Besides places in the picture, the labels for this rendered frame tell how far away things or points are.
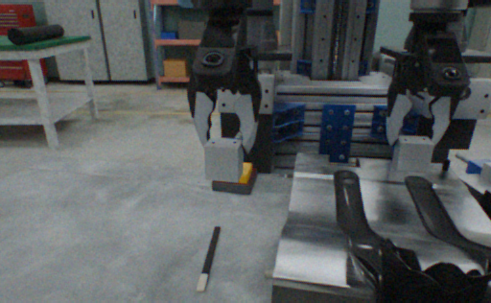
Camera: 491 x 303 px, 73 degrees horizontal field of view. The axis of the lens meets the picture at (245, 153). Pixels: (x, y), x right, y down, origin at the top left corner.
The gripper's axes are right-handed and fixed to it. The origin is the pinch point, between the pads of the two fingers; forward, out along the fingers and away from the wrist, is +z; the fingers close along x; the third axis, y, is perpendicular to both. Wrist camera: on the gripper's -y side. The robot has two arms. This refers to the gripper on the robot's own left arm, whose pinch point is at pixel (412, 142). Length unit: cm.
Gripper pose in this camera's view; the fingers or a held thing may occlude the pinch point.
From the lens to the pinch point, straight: 62.3
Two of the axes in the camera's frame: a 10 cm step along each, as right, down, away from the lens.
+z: 0.0, 9.2, 3.9
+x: -9.8, -0.8, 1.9
